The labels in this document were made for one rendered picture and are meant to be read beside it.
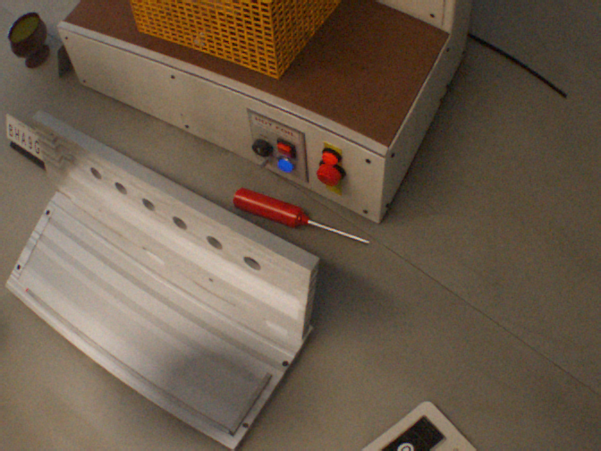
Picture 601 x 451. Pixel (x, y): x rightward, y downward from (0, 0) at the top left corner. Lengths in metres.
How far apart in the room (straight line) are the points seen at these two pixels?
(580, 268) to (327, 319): 0.40
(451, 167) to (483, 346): 0.27
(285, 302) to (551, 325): 0.39
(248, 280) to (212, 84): 0.24
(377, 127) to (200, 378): 0.38
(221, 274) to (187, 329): 0.10
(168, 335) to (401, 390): 0.31
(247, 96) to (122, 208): 0.22
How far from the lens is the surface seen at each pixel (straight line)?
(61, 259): 1.07
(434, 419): 0.96
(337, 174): 0.94
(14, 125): 1.20
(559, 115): 1.19
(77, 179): 1.03
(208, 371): 0.97
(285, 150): 0.95
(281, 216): 1.02
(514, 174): 1.10
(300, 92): 0.90
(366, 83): 0.91
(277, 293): 0.90
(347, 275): 1.01
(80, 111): 1.21
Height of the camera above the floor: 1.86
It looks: 67 degrees down
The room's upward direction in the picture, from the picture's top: 7 degrees counter-clockwise
